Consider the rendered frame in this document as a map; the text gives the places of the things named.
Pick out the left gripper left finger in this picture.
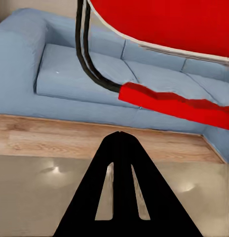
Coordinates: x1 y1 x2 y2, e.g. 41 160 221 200
53 131 127 237

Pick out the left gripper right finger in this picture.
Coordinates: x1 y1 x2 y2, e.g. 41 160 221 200
120 131 203 237

